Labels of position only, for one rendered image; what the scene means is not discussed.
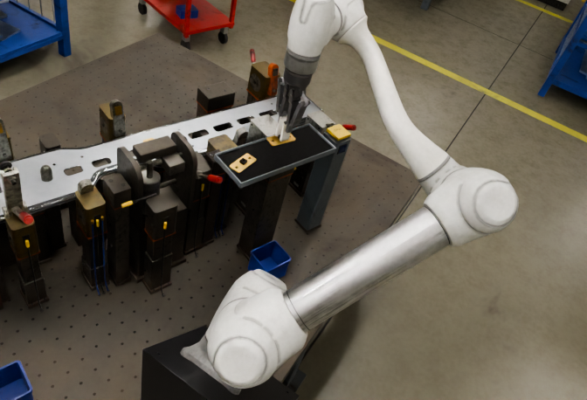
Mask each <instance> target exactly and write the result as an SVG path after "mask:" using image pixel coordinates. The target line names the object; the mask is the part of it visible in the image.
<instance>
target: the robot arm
mask: <svg viewBox="0 0 587 400"><path fill-rule="evenodd" d="M367 18H368V17H367V16H366V14H365V12H364V5H363V0H296V2H295V4H294V6H293V10H292V14H291V17H290V21H289V26H288V31H287V37H288V42H287V50H286V54H285V58H284V65H285V70H284V74H283V77H280V78H278V93H277V101H276V110H277V111H278V110H279V119H278V126H277V130H276V134H275V135H276V136H278V135H279V134H280V141H285V140H289V136H290V133H291V132H292V129H293V126H295V125H299V124H300V121H301V119H302V116H303V114H304V113H305V111H306V108H307V106H308V105H309V104H310V100H307V98H306V96H305V95H306V88H307V86H308V85H309V83H310V81H311V78H312V75H313V73H314V72H315V71H316V69H317V66H318V63H319V59H320V57H321V51H322V49H323V47H324V46H325V45H327V44H328V42H329V40H330V39H333V40H334V41H336V42H337V43H339V44H347V45H350V46H351V47H353V48H354V49H355V50H356V51H357V53H358V54H359V55H360V57H361V59H362V60H363V63H364V65H365V68H366V71H367V74H368V76H369V82H370V84H371V87H372V90H373V94H374V96H375V99H376V103H377V107H378V110H379V113H380V115H381V117H382V120H383V124H384V126H385V127H386V129H387V131H388V133H389V135H390V137H391V139H392V140H393V141H394V143H395V144H396V146H397V148H398V149H399V151H400V152H401V154H402V156H403V157H404V159H405V160H406V162H407V163H408V165H409V166H410V168H411V171H412V173H413V174H414V176H415V177H416V178H417V180H418V181H419V183H420V184H421V186H422V187H423V188H424V190H425V192H426V194H427V195H428V197H427V198H426V199H425V202H424V204H423V206H424V207H423V208H421V209H419V210H417V211H416V212H414V213H412V214H411V215H409V216H408V217H406V218H404V219H403V220H401V221H400V222H398V223H396V224H394V225H392V226H391V227H390V228H389V229H387V230H385V231H383V232H381V233H380V234H378V235H376V236H375V237H373V238H372V239H370V240H369V241H367V242H365V243H364V244H362V245H360V246H358V247H357V248H355V249H354V250H353V251H351V252H349V253H347V254H346V255H344V256H342V257H341V258H339V259H337V260H336V261H335V262H333V263H331V264H330V265H328V266H326V267H324V268H322V269H321V270H320V271H319V272H316V273H315V274H313V275H311V276H310V277H308V278H307V279H304V280H303V281H302V282H300V283H299V284H297V285H295V286H293V287H292V288H290V289H288V290H287V286H286V284H285V283H283V282H282V281H281V280H280V279H278V278H276V277H274V276H273V275H272V274H270V273H268V272H265V271H263V270H260V269H257V270H254V271H250V272H247V273H246V274H244V275H243V276H241V277H240V278H239V279H237V280H236V281H235V283H234V284H233V285H232V287H231V289H230V290H229V292H228V293H227V294H226V295H225V297H224V299H223V301H222V302H221V304H220V306H219V308H218V310H217V311H216V313H215V315H214V317H213V319H212V321H211V324H210V326H209V328H208V330H207V331H206V333H205V335H204V336H203V338H202V339H201V341H200V342H198V343H196V344H194V345H192V346H190V347H184V348H183V349H182V351H181V352H180V354H181V356H183V357H184V358H186V359H188V360H189V361H191V362H193V363H195V364H196V365H197V366H198V367H199V368H200V369H202V370H203V371H205V372H206V373H207V374H209V375H210V376H212V377H213V378H215V379H216V380H217V381H219V382H220V383H222V384H223V385H224V386H225V387H226V388H227V389H228V390H229V391H230V392H231V393H232V394H234V395H238V394H239V393H240V391H241V390H242V389H247V388H252V387H255V386H258V385H260V384H262V383H264V382H265V381H267V380H268V379H269V378H270V377H271V376H272V375H273V373H274V371H276V370H277V369H278V368H279V367H281V366H282V365H283V364H284V363H285V362H286V361H287V360H289V359H290V358H291V357H292V356H293V355H295V354H296V353H297V352H299V351H300V350H301V349H302V348H303V347H304V345H305V342H306V339H307V331H308V330H310V329H312V328H314V327H316V326H317V325H319V324H320V323H322V322H324V321H325V320H327V319H328V318H330V317H331V316H333V315H335V314H337V313H339V312H340V311H342V310H343V309H344V308H346V307H348V306H350V305H351V304H353V303H355V302H356V301H358V300H360V299H361V298H362V297H364V296H366V295H367V294H369V293H371V292H373V291H375V290H376V289H377V288H378V287H380V286H382V285H384V284H386V283H387V282H389V281H390V280H392V279H394V278H396V277H397V276H398V275H400V274H402V273H403V272H405V271H407V270H409V269H410V268H412V267H413V266H415V265H417V264H418V263H420V262H421V261H423V260H425V259H427V258H429V257H430V256H431V255H433V254H434V253H436V252H438V251H440V250H441V249H443V248H445V247H446V246H448V245H450V246H460V245H463V244H466V243H468V242H471V241H473V240H475V239H477V238H482V237H485V236H487V235H490V234H491V233H495V232H498V231H501V230H503V229H504V228H506V227H507V226H508V225H509V224H510V223H511V222H512V221H513V220H514V218H515V216H516V213H517V211H518V208H519V199H518V196H517V195H516V193H515V191H514V188H513V187H512V185H511V184H510V182H509V180H508V179H507V178H506V177H505V176H503V175H502V174H500V173H498V172H496V171H493V170H491V169H483V168H467V167H464V166H460V165H459V164H458V163H456V162H455V161H454V160H453V159H452V158H451V157H450V156H449V155H448V154H447V153H446V152H445V151H444V150H443V149H441V148H440V147H438V146H437V145H436V144H434V143H433V142H432V141H431V140H429V139H428V138H427V137H426V136H424V135H423V134H422V133H421V132H420V131H419V130H418V129H417V128H416V127H415V126H414V125H413V123H412V122H411V120H410V119H409V117H408V115H407V114H406V112H405V111H404V107H403V105H402V103H401V100H400V98H399V96H398V93H397V89H396V88H395V85H394V82H393V80H392V77H391V76H390V72H389V69H388V66H387V65H386V62H385V60H384V57H383V54H382V52H381V50H380V48H379V46H378V45H377V43H376V40H375V39H374V38H373V37H372V35H371V34H370V32H369V29H368V26H367ZM280 105H281V106H280Z"/></svg>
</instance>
